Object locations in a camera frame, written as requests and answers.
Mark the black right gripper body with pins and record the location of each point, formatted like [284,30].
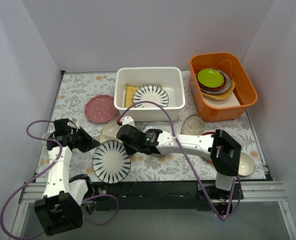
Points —
[130,147]

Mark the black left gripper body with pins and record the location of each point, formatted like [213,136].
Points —
[82,140]

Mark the pale blue rimmed plate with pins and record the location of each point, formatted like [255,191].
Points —
[164,126]

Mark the pink polka dot plate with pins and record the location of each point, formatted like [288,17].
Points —
[100,109]

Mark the blue striped white plate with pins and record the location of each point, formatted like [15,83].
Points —
[151,93]

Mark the yellow bamboo mat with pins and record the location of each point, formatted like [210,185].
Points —
[129,94]

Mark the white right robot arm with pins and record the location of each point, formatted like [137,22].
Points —
[221,148]

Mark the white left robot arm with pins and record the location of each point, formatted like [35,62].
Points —
[59,209]

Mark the white plastic bin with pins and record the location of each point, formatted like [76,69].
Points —
[169,78]

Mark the white board in bin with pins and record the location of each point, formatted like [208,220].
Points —
[231,101]

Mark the orange plastic bin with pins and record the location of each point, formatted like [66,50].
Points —
[220,86]

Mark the cream divided plate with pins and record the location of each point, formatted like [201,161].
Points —
[109,132]

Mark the white small cup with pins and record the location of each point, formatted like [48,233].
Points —
[45,137]

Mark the floral table mat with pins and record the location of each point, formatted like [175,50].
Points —
[77,89]

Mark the speckled beige plate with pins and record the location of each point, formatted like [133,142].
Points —
[193,125]

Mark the red brown plate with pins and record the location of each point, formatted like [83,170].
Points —
[204,134]

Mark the woven yellow basket tray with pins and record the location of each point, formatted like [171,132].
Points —
[221,96]

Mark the grey round plate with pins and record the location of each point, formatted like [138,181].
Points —
[225,88]

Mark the brown plate under green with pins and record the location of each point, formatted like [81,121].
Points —
[216,87]

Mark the black rimmed white bowl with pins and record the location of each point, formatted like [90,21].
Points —
[246,165]

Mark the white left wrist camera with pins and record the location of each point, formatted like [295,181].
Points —
[73,124]

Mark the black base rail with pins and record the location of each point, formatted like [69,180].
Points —
[159,195]

